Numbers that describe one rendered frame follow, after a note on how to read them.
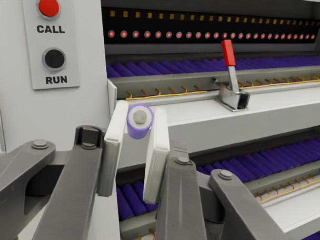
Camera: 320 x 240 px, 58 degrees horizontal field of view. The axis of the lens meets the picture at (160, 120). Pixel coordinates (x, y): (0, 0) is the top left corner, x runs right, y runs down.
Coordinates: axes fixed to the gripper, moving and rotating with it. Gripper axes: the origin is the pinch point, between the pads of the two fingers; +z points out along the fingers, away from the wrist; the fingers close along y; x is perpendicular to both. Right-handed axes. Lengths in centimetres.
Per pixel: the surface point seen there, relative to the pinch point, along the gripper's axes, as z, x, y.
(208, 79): 26.0, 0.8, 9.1
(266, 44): 46, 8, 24
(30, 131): 8.6, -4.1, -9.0
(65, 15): 11.6, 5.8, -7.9
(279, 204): 26.8, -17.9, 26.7
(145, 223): 17.8, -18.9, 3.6
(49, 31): 10.8, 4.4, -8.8
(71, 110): 10.4, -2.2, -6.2
